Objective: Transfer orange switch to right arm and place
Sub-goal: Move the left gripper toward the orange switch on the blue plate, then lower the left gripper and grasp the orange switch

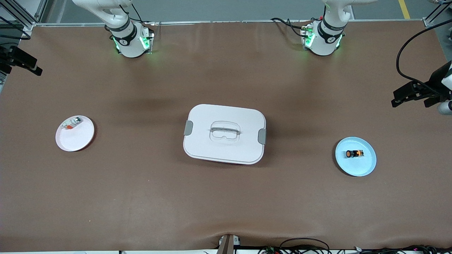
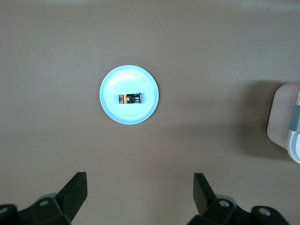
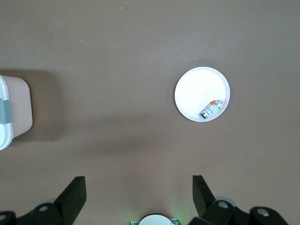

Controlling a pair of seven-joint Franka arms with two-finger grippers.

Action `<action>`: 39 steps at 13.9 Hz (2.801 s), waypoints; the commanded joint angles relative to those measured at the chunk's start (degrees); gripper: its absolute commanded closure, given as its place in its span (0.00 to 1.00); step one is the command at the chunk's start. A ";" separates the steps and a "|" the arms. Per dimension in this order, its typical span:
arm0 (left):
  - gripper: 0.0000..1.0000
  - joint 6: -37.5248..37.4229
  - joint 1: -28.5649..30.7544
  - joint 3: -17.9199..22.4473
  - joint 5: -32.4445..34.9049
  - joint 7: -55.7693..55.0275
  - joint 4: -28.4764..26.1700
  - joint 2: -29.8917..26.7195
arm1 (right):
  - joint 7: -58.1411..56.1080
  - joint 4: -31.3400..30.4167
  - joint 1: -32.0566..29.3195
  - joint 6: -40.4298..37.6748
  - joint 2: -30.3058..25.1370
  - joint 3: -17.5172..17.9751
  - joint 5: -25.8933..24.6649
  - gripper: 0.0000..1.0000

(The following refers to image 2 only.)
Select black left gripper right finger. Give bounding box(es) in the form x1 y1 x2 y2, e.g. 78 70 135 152
188 173 288 225

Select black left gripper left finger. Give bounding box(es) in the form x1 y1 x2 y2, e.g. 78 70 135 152
0 172 88 225

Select orange and black push switch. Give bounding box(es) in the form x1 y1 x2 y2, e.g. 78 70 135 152
117 92 144 105

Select white lidded box grey latches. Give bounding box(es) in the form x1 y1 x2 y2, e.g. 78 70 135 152
266 82 300 163

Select light blue round plate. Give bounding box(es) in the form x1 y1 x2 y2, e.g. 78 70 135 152
99 65 160 125

